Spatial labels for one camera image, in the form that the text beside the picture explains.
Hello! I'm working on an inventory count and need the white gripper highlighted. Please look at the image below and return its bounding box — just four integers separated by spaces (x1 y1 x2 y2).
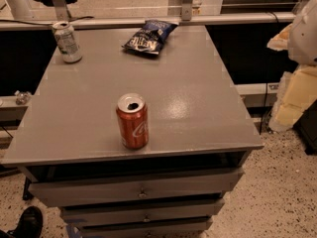
266 0 317 132

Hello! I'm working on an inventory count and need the red coke can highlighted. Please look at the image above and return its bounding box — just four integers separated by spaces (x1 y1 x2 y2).
116 93 149 149

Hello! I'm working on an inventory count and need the white green soda can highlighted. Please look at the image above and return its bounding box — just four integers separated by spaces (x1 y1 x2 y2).
53 21 82 63

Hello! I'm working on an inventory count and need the metal railing bar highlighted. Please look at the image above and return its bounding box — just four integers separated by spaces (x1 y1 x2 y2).
0 11 296 32

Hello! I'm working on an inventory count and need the grey drawer cabinet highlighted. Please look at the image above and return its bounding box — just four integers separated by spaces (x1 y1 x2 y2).
1 25 264 238

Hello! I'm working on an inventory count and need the top grey drawer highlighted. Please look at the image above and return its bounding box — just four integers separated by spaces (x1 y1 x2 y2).
29 168 244 207

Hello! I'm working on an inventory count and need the grey drawer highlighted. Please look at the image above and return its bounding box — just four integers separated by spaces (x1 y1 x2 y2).
29 168 244 207
80 217 212 238
61 198 224 227

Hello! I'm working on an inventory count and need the blue chip bag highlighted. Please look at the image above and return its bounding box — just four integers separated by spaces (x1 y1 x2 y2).
123 19 178 55

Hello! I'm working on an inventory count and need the bottom grey drawer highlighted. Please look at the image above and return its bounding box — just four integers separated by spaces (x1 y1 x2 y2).
80 217 212 238

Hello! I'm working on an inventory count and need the middle grey drawer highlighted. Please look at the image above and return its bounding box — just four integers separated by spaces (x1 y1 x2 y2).
61 198 224 227

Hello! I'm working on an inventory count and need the crumpled foil ball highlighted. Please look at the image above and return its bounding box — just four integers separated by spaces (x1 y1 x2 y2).
15 90 32 105

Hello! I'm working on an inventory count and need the white pipe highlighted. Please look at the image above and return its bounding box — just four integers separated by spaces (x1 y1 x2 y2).
5 0 35 20

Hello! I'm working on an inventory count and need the black shoe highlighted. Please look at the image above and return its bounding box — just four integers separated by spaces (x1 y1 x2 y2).
0 206 43 238

